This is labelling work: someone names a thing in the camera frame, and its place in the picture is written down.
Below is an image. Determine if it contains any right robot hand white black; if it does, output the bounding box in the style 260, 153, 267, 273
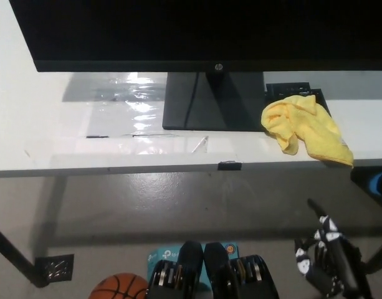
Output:
294, 199, 370, 299

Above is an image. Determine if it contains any yellow microfiber cloth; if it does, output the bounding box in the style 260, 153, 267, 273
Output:
260, 95, 355, 169

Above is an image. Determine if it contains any black HP monitor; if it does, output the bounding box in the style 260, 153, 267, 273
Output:
8, 0, 382, 131

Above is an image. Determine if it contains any black table leg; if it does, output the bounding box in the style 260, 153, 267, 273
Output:
363, 235, 382, 275
0, 221, 50, 288

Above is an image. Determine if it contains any black box with blue item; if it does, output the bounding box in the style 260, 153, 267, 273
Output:
350, 166, 382, 200

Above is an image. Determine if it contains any small black tape strip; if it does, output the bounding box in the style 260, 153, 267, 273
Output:
217, 160, 243, 171

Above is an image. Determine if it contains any teal tp-link box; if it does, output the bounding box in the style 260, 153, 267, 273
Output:
146, 242, 241, 287

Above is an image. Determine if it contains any orange basketball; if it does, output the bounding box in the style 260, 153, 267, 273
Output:
89, 272, 150, 299

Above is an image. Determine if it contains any clear plastic film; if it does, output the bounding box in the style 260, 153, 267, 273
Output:
62, 71, 210, 155

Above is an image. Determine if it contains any black floor tape patch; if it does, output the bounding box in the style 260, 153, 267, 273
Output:
34, 254, 75, 280

